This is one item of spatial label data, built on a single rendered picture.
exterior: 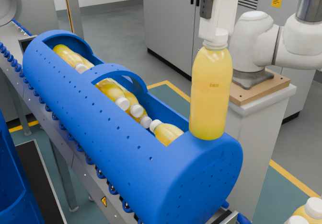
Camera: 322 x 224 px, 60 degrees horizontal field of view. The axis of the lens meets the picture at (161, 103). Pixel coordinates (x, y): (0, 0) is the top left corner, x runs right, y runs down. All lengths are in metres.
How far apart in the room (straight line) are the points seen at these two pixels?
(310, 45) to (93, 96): 0.77
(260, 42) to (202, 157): 0.68
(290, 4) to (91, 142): 1.76
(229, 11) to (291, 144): 2.23
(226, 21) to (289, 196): 1.85
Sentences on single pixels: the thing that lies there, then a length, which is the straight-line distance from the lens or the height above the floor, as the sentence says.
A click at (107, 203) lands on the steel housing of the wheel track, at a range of 0.92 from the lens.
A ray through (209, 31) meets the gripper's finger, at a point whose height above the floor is 1.47.
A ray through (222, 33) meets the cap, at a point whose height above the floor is 1.46.
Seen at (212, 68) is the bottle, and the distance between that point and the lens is 0.47.
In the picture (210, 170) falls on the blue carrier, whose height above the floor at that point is 1.16.
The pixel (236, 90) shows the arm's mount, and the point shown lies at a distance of 1.18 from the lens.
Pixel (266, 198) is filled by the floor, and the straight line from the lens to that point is 2.15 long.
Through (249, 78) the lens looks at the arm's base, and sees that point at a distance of 1.22.
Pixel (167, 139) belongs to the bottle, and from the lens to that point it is 0.74.
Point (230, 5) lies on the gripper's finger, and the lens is 0.48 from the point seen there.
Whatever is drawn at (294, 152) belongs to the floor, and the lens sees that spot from 2.57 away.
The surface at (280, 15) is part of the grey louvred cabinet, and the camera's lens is 2.25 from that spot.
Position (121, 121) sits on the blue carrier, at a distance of 0.67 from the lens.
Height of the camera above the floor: 1.61
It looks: 34 degrees down
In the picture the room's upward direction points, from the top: straight up
